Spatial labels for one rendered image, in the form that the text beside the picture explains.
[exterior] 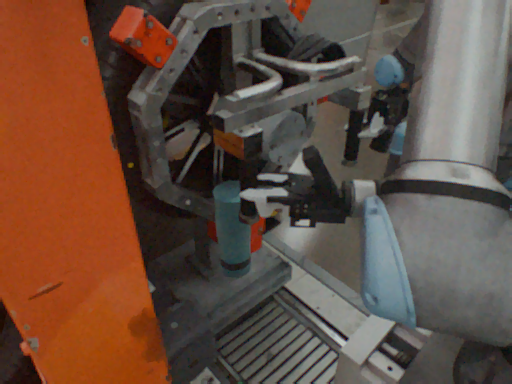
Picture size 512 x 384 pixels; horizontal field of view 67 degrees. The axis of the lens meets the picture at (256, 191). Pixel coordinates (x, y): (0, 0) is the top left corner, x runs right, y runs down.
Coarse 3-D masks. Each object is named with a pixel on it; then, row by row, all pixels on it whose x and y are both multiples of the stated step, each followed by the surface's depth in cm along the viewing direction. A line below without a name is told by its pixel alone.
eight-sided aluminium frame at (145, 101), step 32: (224, 0) 84; (256, 0) 84; (192, 32) 77; (288, 32) 95; (128, 96) 80; (160, 96) 78; (160, 128) 82; (160, 160) 86; (160, 192) 89; (192, 192) 103
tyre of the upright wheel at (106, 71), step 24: (96, 0) 89; (120, 0) 83; (144, 0) 79; (168, 0) 80; (192, 0) 83; (96, 24) 85; (168, 24) 82; (96, 48) 82; (120, 48) 78; (120, 72) 79; (120, 96) 81; (120, 120) 84; (120, 144) 86; (144, 192) 96; (168, 216) 106; (192, 216) 111
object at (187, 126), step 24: (264, 24) 99; (264, 48) 113; (192, 72) 93; (216, 72) 100; (168, 96) 92; (192, 96) 100; (192, 120) 99; (192, 144) 105; (192, 168) 124; (216, 168) 113
